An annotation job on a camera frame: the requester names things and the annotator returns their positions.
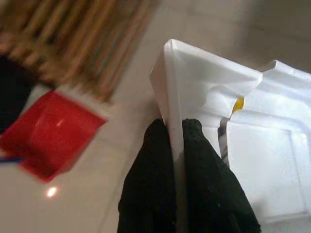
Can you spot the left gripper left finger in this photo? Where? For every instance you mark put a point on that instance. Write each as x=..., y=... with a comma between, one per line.
x=150, y=184

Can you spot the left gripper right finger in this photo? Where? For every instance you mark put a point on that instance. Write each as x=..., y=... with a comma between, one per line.
x=209, y=191

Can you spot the white foam food tray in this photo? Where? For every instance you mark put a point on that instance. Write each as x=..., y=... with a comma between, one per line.
x=262, y=150

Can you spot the red square plastic bin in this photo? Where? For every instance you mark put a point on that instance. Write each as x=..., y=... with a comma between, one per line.
x=51, y=136

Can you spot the yellow food scrap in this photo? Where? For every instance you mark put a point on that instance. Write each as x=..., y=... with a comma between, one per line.
x=239, y=104

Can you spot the blue stick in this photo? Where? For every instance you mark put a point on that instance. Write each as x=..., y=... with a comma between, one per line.
x=11, y=160

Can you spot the brown wooden rack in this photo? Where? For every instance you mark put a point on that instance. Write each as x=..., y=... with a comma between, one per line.
x=80, y=41

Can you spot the black round object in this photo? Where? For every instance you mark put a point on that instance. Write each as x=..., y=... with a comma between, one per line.
x=12, y=97

